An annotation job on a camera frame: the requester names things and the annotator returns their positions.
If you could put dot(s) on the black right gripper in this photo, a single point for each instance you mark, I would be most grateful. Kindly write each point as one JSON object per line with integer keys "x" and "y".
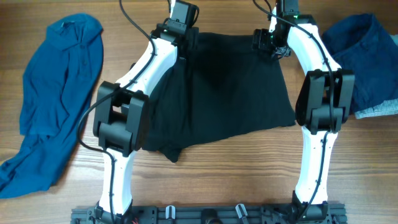
{"x": 260, "y": 40}

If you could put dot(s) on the black polo shirt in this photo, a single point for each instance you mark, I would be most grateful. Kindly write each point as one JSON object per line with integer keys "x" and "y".
{"x": 224, "y": 88}

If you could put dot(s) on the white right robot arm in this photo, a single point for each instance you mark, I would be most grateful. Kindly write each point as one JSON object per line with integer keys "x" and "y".
{"x": 322, "y": 107}

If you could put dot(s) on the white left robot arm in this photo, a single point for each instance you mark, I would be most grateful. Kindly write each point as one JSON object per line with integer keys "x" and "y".
{"x": 121, "y": 120}

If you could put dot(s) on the folded navy blue garment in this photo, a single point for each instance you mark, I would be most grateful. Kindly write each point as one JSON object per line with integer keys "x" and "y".
{"x": 361, "y": 44}

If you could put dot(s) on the grey folded cloth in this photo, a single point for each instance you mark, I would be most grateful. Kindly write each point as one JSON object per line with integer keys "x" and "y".
{"x": 386, "y": 108}

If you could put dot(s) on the blue polo shirt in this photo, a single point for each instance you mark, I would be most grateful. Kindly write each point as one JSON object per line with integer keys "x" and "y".
{"x": 57, "y": 88}

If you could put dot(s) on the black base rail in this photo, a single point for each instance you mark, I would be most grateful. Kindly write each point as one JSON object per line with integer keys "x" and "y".
{"x": 211, "y": 214}

